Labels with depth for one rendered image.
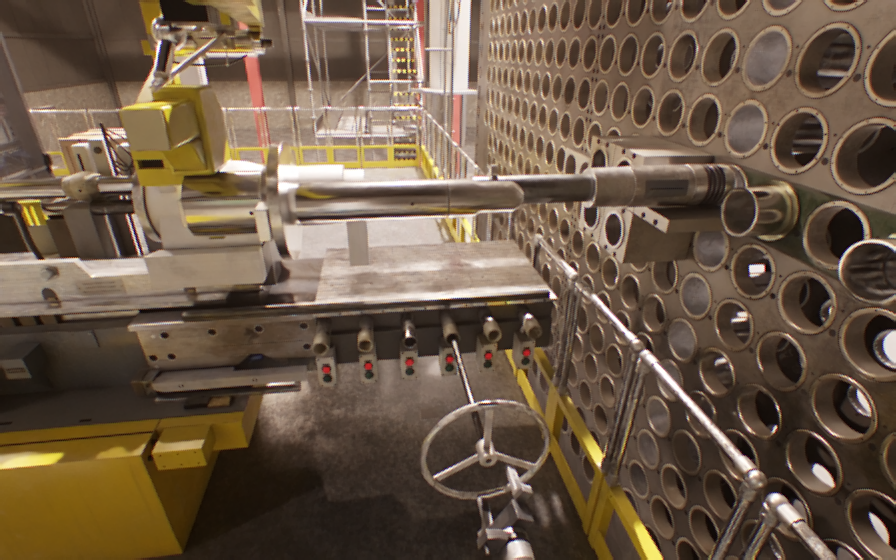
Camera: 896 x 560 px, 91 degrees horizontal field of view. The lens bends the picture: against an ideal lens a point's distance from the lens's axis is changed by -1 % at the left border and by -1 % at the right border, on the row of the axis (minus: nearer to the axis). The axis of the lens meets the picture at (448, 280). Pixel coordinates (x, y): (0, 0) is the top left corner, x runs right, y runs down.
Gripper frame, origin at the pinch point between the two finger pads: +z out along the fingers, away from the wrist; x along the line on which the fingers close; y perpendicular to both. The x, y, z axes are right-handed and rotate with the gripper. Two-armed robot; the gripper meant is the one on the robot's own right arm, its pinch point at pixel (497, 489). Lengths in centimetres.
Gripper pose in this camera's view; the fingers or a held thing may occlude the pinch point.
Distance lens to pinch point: 131.2
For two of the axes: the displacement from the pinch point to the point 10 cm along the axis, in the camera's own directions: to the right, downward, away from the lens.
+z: -1.6, -4.5, 8.8
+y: 8.5, 3.9, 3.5
